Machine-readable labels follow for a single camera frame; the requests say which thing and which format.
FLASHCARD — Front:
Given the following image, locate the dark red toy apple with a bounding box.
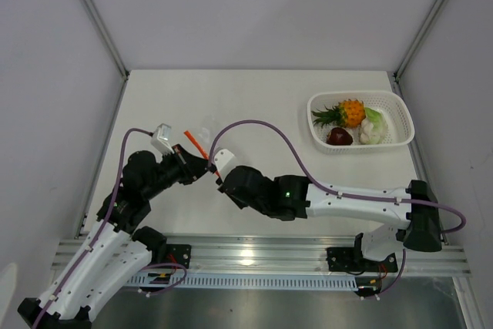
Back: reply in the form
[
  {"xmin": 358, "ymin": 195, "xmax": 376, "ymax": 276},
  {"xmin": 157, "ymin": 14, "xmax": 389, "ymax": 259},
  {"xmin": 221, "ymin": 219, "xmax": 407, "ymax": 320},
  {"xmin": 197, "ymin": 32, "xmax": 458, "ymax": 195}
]
[{"xmin": 326, "ymin": 127, "xmax": 354, "ymax": 146}]

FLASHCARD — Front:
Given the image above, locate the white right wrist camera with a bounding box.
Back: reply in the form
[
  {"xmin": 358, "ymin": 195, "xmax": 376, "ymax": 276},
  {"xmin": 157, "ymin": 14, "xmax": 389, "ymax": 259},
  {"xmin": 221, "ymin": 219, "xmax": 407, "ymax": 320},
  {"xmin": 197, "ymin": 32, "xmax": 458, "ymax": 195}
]
[{"xmin": 213, "ymin": 149, "xmax": 238, "ymax": 177}]

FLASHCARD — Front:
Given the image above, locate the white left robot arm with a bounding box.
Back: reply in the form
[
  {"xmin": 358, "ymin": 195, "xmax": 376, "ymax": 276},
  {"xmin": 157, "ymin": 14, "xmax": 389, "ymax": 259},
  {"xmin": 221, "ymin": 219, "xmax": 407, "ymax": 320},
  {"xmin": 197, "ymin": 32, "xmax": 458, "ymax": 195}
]
[{"xmin": 18, "ymin": 145, "xmax": 208, "ymax": 328}]

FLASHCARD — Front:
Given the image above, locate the white plastic basket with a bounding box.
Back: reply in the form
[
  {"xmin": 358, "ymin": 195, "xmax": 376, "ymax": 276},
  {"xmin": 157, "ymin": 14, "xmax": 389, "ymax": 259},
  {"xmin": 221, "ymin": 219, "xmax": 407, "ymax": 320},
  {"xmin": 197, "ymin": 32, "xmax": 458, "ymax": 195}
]
[{"xmin": 307, "ymin": 91, "xmax": 415, "ymax": 154}]

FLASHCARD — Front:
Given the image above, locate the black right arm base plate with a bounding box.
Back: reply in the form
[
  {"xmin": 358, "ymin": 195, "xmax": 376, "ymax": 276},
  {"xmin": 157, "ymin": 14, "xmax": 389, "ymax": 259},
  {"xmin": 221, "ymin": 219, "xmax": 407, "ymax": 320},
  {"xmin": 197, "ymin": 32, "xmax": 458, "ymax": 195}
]
[{"xmin": 326, "ymin": 247, "xmax": 398, "ymax": 275}]

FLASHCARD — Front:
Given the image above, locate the left back frame post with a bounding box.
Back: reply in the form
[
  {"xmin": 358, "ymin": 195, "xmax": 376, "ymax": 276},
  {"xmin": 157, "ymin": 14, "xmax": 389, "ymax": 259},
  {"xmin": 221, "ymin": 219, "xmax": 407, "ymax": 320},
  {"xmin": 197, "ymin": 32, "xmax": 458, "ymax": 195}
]
[{"xmin": 79, "ymin": 0, "xmax": 129, "ymax": 80}]

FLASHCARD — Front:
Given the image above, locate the white slotted cable duct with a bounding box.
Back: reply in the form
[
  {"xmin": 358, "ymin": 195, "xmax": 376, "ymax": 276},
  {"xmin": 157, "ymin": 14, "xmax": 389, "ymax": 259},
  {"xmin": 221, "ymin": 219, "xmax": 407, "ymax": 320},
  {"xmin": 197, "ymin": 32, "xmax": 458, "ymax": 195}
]
[{"xmin": 126, "ymin": 274, "xmax": 357, "ymax": 290}]

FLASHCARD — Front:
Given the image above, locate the right back frame post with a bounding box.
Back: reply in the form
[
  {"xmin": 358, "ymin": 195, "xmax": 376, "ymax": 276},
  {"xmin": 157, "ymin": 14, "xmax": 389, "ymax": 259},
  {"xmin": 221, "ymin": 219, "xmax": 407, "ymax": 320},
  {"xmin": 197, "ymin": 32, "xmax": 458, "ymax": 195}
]
[{"xmin": 393, "ymin": 0, "xmax": 449, "ymax": 84}]

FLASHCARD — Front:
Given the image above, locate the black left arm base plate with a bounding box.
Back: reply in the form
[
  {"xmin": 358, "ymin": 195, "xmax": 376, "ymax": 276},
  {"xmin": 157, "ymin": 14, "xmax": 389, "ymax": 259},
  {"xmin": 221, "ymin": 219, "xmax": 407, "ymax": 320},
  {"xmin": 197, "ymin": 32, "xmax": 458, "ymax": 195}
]
[{"xmin": 165, "ymin": 244, "xmax": 192, "ymax": 269}]

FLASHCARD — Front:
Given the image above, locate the frame post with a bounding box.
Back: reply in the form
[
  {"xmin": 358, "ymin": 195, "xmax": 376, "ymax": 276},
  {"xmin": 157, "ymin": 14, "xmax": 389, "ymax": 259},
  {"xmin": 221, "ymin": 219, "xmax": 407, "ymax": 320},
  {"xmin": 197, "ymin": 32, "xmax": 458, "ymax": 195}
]
[
  {"xmin": 393, "ymin": 0, "xmax": 449, "ymax": 84},
  {"xmin": 79, "ymin": 0, "xmax": 129, "ymax": 80}
]

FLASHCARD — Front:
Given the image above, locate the clear zip bag orange zipper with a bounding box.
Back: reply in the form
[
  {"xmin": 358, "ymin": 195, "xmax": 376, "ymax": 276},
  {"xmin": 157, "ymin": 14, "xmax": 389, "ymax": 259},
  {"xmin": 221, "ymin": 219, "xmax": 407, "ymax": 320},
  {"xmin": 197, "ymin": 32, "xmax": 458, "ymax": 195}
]
[{"xmin": 184, "ymin": 116, "xmax": 228, "ymax": 187}]

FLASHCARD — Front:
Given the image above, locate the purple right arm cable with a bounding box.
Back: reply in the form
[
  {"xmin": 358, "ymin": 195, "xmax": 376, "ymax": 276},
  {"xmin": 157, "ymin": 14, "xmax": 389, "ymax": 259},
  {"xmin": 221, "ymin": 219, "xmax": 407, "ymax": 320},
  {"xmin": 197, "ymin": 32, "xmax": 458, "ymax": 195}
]
[{"xmin": 206, "ymin": 119, "xmax": 469, "ymax": 301}]

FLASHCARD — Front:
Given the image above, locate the green toy cabbage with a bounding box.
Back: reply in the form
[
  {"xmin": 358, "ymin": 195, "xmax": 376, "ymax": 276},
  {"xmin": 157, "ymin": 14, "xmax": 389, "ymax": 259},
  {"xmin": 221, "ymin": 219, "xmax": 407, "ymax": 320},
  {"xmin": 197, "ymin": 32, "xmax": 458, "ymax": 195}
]
[{"xmin": 364, "ymin": 107, "xmax": 387, "ymax": 145}]

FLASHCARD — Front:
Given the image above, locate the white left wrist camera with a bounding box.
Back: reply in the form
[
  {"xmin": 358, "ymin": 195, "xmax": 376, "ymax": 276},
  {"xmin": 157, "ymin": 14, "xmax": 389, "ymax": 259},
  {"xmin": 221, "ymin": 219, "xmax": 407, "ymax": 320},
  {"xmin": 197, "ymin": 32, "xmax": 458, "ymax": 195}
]
[{"xmin": 150, "ymin": 123, "xmax": 173, "ymax": 156}]

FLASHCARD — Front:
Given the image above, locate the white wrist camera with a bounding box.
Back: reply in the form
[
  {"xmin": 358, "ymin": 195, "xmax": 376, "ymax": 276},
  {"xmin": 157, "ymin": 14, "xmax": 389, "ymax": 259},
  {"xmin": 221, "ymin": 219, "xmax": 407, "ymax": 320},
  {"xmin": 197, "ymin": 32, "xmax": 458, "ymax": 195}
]
[
  {"xmin": 150, "ymin": 123, "xmax": 173, "ymax": 156},
  {"xmin": 213, "ymin": 149, "xmax": 238, "ymax": 177}
]

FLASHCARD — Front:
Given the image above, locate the aluminium frame rail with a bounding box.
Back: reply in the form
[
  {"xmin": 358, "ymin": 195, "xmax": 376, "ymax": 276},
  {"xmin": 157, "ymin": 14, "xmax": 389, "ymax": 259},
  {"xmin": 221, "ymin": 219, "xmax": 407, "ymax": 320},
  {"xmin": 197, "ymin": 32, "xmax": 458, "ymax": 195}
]
[{"xmin": 52, "ymin": 234, "xmax": 473, "ymax": 278}]

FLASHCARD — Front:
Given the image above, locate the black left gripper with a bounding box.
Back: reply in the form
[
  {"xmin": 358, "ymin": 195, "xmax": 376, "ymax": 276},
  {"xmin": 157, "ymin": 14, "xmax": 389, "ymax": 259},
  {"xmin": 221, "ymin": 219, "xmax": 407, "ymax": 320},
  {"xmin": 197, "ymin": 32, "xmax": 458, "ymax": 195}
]
[{"xmin": 144, "ymin": 143, "xmax": 209, "ymax": 200}]

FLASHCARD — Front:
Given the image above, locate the toy pineapple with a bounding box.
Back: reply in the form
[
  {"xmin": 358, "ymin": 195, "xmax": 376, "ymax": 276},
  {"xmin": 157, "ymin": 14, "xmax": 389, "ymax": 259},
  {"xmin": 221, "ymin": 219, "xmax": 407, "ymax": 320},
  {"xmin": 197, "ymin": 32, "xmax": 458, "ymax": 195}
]
[{"xmin": 311, "ymin": 99, "xmax": 366, "ymax": 129}]

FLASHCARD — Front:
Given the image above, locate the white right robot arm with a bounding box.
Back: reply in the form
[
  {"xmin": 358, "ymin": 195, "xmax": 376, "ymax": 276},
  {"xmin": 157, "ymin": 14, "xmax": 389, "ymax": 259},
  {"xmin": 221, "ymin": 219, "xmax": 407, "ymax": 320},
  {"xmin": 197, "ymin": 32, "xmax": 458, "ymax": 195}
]
[{"xmin": 219, "ymin": 166, "xmax": 442, "ymax": 270}]

